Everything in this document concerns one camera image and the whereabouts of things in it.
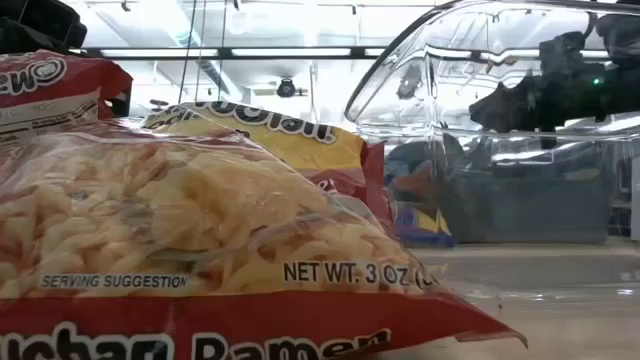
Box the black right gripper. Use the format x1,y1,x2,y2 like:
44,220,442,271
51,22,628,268
468,74,541,134

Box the red beef ramen noodle pack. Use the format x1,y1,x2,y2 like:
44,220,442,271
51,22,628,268
141,101,401,236
0,118,529,360
0,48,134,147

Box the clear plastic bin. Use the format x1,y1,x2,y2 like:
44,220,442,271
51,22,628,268
343,0,640,306

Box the black round ceiling fixture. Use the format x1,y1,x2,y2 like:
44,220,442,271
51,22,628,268
275,77,298,100

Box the black hanging cable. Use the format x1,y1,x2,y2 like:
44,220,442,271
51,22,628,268
177,0,198,105
216,0,226,102

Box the silver ceiling air duct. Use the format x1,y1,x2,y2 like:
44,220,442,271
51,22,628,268
164,9,246,101

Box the black overhead frame bar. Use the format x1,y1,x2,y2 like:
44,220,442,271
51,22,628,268
79,46,640,62

